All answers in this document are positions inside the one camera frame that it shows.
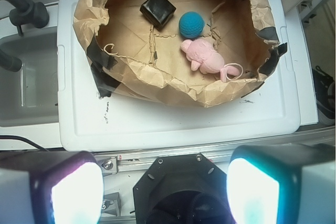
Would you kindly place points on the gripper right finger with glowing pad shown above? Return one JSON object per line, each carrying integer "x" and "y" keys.
{"x": 286, "y": 183}

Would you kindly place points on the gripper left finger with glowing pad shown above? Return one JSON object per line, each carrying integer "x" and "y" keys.
{"x": 50, "y": 187}

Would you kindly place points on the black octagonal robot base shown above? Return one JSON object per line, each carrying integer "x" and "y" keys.
{"x": 182, "y": 189}

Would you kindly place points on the black box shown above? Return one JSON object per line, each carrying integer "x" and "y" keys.
{"x": 158, "y": 12}

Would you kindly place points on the white plastic bin lid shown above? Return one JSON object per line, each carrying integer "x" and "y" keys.
{"x": 117, "y": 123}

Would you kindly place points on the clear plastic storage tub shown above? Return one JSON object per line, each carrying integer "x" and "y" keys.
{"x": 29, "y": 96}

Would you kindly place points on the pink toy mouse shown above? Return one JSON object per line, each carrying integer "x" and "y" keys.
{"x": 203, "y": 57}

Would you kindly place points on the crumpled brown paper bag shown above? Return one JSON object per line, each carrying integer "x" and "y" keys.
{"x": 129, "y": 56}

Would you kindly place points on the blue textured ball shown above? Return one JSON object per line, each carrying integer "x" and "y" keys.
{"x": 191, "y": 25}

